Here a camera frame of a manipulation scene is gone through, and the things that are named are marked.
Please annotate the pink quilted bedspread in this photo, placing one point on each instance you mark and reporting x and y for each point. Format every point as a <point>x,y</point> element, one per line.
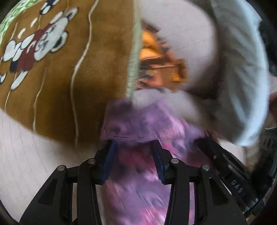
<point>27,158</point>

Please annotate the orange patterned cloth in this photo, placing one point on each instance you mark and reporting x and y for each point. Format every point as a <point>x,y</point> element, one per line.
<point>158,67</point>

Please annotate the light blue pillow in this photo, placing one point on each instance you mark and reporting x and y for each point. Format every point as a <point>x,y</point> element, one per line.
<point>241,108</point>

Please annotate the purple floral garment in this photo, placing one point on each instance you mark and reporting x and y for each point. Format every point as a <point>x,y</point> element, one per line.
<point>133,193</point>

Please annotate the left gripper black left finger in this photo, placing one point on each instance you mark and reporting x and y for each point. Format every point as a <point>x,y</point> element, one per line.
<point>69,195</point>

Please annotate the brown cartoon blanket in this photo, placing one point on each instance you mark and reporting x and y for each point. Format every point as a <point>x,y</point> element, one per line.
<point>62,62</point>

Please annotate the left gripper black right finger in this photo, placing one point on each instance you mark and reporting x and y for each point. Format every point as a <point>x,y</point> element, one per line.
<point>194,190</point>

